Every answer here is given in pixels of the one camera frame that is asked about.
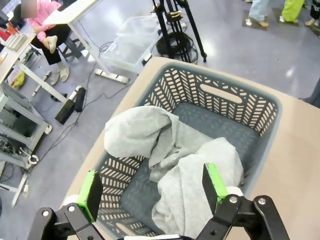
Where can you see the black floor box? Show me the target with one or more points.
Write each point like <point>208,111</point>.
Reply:
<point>80,100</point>
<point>64,112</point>

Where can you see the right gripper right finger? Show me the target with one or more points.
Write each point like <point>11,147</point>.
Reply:
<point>212,185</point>

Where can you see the grey woven plastic basket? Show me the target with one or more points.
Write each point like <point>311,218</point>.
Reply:
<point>212,120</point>

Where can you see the clear plastic storage bin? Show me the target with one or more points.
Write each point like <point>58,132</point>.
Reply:
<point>140,27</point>
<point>125,55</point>

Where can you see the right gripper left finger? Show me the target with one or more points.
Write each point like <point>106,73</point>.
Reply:
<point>86,197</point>

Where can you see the white table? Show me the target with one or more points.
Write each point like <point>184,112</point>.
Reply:
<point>70,12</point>

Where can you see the black camera tripod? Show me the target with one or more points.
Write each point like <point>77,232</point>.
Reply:
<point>172,37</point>

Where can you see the silver metal blocks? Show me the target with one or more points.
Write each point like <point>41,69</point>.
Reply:
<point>15,41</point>

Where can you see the grey garment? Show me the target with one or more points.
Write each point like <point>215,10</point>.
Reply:
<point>185,190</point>

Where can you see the white desk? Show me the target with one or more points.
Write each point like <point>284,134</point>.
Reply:
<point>12,57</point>

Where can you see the mannequin in neon green trousers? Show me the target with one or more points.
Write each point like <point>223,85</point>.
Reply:
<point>291,10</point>

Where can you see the seated person in pink top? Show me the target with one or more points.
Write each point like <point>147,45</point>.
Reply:
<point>42,20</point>

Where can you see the mannequin in black printed trousers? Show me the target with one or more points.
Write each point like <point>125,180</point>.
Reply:
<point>313,10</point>

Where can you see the grey metal cart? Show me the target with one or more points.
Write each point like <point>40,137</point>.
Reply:
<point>15,105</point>

